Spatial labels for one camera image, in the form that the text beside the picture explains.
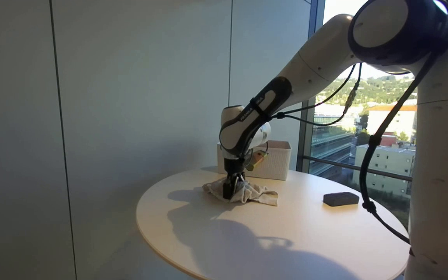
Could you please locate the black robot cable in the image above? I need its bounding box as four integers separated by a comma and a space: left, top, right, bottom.
269, 30, 448, 246

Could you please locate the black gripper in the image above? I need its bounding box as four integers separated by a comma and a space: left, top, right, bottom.
223, 157, 244, 201

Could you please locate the beige towel with grey stripes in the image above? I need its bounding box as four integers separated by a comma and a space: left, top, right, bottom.
202, 176, 279, 207

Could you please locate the black rectangular block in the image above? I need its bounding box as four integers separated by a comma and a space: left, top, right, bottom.
324, 191, 360, 207

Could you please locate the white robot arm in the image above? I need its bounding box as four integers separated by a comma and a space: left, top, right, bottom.
220, 0, 448, 280

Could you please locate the white plastic storage container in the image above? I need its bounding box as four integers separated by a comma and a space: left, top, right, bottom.
216, 139, 293, 182

